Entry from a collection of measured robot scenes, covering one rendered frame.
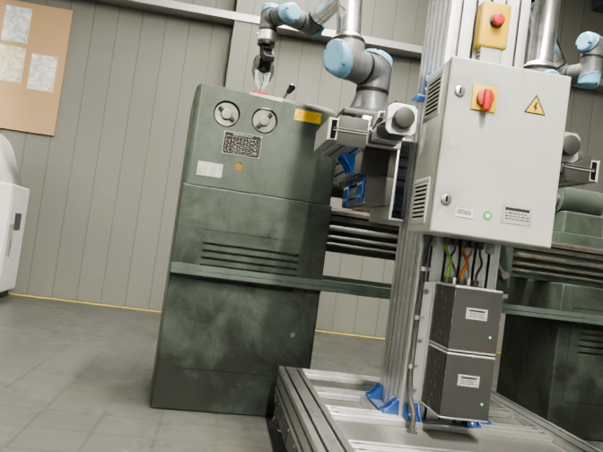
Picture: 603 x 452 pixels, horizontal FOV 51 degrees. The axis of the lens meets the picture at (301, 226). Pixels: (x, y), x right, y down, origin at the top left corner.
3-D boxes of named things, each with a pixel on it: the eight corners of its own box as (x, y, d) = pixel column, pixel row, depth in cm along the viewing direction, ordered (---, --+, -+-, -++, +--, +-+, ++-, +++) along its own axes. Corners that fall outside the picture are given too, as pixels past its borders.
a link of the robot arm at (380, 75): (396, 93, 222) (401, 56, 222) (370, 82, 213) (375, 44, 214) (371, 97, 231) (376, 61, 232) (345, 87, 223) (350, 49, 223)
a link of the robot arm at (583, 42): (572, 55, 231) (574, 32, 232) (591, 63, 237) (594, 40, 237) (590, 50, 225) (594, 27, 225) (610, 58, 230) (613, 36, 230)
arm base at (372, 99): (395, 117, 216) (398, 89, 216) (352, 110, 214) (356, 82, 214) (383, 126, 231) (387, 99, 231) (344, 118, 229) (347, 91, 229)
